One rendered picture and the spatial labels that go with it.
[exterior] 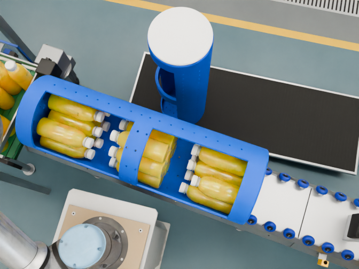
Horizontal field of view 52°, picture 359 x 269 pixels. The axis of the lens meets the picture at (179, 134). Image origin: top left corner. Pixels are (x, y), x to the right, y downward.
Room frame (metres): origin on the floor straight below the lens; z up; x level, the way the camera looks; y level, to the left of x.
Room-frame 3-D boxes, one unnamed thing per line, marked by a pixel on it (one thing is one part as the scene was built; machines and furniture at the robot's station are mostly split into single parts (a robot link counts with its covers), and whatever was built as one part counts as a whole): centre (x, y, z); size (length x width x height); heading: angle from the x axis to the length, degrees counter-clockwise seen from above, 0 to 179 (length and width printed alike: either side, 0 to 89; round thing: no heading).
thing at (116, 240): (0.00, 0.29, 1.21); 0.15 x 0.15 x 0.10
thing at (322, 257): (-0.11, -0.52, 0.92); 0.08 x 0.03 x 0.05; 155
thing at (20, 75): (0.71, 0.65, 1.00); 0.07 x 0.07 x 0.19
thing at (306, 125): (0.77, -0.44, 0.07); 1.50 x 0.52 x 0.15; 72
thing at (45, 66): (0.74, 0.55, 0.95); 0.10 x 0.07 x 0.10; 155
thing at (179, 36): (0.82, -0.04, 1.03); 0.28 x 0.28 x 0.01
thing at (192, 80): (0.82, -0.04, 0.59); 0.28 x 0.28 x 0.88
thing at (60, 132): (0.41, 0.43, 1.11); 0.19 x 0.07 x 0.07; 65
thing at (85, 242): (0.00, 0.30, 1.33); 0.13 x 0.12 x 0.14; 119
